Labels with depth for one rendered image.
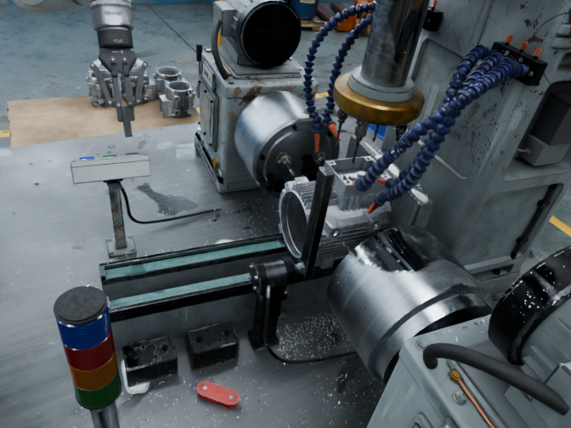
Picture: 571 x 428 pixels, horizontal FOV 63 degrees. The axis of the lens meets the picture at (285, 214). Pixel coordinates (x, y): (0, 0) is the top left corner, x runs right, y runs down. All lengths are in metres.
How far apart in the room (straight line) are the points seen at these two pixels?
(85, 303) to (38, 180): 1.02
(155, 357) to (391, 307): 0.48
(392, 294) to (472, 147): 0.40
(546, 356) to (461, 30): 0.68
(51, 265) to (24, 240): 0.13
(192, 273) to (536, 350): 0.75
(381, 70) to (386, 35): 0.06
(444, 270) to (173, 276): 0.59
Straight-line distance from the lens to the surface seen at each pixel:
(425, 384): 0.68
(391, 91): 0.90
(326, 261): 1.03
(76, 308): 0.62
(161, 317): 1.03
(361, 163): 1.11
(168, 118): 3.36
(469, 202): 1.06
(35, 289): 1.25
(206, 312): 1.05
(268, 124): 1.19
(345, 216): 1.02
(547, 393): 0.56
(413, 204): 1.00
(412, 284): 0.79
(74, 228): 1.39
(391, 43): 0.89
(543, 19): 0.94
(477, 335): 0.75
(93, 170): 1.13
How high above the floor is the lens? 1.67
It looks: 37 degrees down
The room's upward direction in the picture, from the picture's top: 9 degrees clockwise
